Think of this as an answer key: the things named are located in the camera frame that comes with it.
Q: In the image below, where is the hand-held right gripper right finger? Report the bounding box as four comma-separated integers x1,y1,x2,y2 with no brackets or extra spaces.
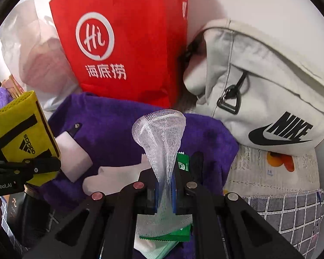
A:
171,167,305,259

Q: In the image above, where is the red paper bag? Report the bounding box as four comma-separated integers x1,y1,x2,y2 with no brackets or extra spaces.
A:
49,0,189,108

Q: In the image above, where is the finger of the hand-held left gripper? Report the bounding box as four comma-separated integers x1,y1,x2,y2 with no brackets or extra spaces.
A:
4,157,62,180

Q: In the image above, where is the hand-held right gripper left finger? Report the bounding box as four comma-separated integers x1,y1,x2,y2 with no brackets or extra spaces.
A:
24,167,160,259

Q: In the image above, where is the purple plush cushion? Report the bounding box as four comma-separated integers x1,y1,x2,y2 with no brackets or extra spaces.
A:
0,86,14,111

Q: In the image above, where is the white foam mesh net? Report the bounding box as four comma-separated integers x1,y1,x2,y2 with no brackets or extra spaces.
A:
132,109,193,236

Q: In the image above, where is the white plastic shopping bag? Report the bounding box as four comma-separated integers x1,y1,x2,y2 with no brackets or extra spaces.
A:
0,0,79,111

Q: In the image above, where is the white printed bedsheet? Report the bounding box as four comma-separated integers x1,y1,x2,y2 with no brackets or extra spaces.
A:
223,143,323,199

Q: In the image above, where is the pale green face mask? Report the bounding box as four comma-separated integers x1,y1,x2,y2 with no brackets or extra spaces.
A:
133,239,180,259

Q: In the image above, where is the white sponge block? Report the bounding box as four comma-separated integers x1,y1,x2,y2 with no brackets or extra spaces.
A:
55,132,94,183

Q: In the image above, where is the yellow armband pouch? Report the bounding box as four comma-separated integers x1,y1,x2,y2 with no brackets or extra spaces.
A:
0,90,61,186

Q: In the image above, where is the white glove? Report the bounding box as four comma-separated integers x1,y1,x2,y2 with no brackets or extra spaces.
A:
82,154,152,195

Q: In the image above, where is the green foil packet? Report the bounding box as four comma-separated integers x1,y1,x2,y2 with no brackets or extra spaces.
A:
139,152,193,242

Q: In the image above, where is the grey checkered star cloth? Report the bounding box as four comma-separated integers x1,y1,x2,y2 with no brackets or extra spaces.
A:
240,189,324,254

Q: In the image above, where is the grey waist bag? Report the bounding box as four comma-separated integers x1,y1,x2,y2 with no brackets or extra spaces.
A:
182,19,324,157

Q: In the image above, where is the purple knit bag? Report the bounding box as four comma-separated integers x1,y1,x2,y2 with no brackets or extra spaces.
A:
24,92,239,259

